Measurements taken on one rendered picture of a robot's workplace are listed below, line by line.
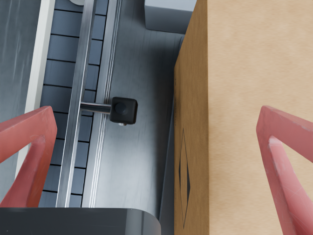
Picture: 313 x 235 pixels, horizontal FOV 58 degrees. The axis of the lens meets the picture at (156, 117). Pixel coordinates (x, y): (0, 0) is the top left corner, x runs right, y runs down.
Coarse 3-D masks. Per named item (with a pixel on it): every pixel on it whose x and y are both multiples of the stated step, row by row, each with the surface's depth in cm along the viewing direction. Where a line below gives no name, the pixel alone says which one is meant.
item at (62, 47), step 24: (72, 24) 42; (96, 24) 43; (48, 48) 42; (72, 48) 42; (96, 48) 42; (48, 72) 42; (72, 72) 42; (96, 72) 42; (48, 96) 42; (48, 192) 41; (72, 192) 41
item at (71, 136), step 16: (96, 0) 36; (80, 32) 34; (80, 48) 34; (80, 64) 34; (80, 80) 34; (80, 96) 34; (80, 112) 34; (64, 144) 33; (64, 160) 33; (64, 176) 33; (64, 192) 33
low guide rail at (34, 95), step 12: (48, 0) 39; (48, 12) 39; (48, 24) 40; (36, 36) 39; (48, 36) 40; (36, 48) 39; (36, 60) 39; (36, 72) 38; (36, 84) 38; (36, 96) 39; (36, 108) 39; (24, 156) 38
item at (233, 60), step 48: (240, 0) 18; (288, 0) 18; (192, 48) 24; (240, 48) 18; (288, 48) 18; (192, 96) 24; (240, 96) 18; (288, 96) 18; (192, 144) 24; (240, 144) 18; (192, 192) 24; (240, 192) 18
